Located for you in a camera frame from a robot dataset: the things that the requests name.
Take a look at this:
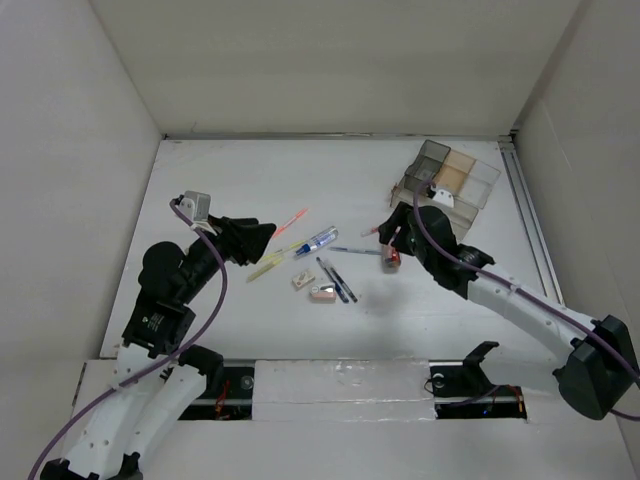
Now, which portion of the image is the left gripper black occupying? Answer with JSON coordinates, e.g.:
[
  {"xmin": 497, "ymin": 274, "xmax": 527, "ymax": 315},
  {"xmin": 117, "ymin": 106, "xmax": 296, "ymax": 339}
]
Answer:
[{"xmin": 178, "ymin": 212, "xmax": 275, "ymax": 302}]

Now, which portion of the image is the red gel pen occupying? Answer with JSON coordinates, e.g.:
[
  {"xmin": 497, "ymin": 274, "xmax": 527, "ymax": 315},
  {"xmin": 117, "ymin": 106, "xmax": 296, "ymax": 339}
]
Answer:
[{"xmin": 360, "ymin": 227, "xmax": 379, "ymax": 237}]

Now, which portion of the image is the thin blue refill pen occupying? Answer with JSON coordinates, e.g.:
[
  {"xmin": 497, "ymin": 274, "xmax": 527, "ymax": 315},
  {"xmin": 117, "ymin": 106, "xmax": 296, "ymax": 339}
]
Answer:
[{"xmin": 328, "ymin": 246, "xmax": 382, "ymax": 256}]

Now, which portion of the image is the white correction fluid bottle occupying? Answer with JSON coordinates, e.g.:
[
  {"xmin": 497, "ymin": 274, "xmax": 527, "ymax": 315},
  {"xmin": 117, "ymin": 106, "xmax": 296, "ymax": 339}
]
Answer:
[{"xmin": 293, "ymin": 226, "xmax": 339, "ymax": 259}]

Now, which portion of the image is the white eraser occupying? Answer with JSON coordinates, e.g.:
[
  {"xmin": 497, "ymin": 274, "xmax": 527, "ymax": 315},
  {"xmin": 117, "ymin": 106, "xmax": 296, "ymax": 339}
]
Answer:
[{"xmin": 292, "ymin": 269, "xmax": 315, "ymax": 290}]

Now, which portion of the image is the black blue gel pen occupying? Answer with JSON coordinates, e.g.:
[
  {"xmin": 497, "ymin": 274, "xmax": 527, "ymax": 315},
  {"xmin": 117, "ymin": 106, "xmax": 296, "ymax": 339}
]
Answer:
[{"xmin": 326, "ymin": 260, "xmax": 358, "ymax": 303}]

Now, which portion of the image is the blue ballpoint pen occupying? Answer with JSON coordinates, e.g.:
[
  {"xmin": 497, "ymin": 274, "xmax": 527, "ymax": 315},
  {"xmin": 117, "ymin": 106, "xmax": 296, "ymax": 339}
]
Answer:
[{"xmin": 316, "ymin": 257, "xmax": 349, "ymax": 304}]

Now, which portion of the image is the pink pencil sharpener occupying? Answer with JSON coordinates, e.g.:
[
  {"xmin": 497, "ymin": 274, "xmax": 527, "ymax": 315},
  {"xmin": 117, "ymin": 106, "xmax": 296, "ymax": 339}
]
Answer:
[{"xmin": 309, "ymin": 283, "xmax": 337, "ymax": 303}]

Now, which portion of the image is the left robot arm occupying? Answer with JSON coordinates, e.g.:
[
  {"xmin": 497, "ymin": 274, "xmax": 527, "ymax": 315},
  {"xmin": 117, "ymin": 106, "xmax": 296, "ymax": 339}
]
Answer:
[{"xmin": 30, "ymin": 217, "xmax": 276, "ymax": 479}]

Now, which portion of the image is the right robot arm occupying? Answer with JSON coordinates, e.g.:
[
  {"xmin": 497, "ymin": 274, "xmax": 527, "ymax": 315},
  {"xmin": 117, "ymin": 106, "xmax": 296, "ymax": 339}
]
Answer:
[{"xmin": 378, "ymin": 203, "xmax": 639, "ymax": 420}]

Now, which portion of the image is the clear plastic desk organizer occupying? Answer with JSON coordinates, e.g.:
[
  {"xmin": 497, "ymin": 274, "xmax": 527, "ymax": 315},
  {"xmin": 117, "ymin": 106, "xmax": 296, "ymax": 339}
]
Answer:
[{"xmin": 390, "ymin": 140, "xmax": 500, "ymax": 241}]

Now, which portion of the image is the orange pink pen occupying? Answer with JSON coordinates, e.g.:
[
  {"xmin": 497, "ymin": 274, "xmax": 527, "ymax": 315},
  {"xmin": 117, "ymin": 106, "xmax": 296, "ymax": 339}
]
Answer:
[{"xmin": 273, "ymin": 208, "xmax": 308, "ymax": 238}]

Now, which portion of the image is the yellow highlighter pen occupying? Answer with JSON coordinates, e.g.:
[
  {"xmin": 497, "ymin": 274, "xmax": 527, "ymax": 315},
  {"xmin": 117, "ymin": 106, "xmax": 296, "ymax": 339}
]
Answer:
[{"xmin": 258, "ymin": 240, "xmax": 305, "ymax": 263}]

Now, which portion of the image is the pale yellow pen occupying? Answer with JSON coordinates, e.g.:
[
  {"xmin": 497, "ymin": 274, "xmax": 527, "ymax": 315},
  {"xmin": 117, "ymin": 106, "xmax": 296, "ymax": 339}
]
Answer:
[{"xmin": 247, "ymin": 258, "xmax": 282, "ymax": 282}]

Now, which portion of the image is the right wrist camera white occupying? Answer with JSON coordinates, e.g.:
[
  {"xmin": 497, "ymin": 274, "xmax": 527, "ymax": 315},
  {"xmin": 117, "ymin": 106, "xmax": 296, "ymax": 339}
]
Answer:
[{"xmin": 431, "ymin": 188, "xmax": 455, "ymax": 209}]

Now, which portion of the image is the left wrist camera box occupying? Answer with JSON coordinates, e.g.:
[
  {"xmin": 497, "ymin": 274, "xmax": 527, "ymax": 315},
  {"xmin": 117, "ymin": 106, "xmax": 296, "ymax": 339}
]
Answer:
[{"xmin": 178, "ymin": 191, "xmax": 211, "ymax": 222}]

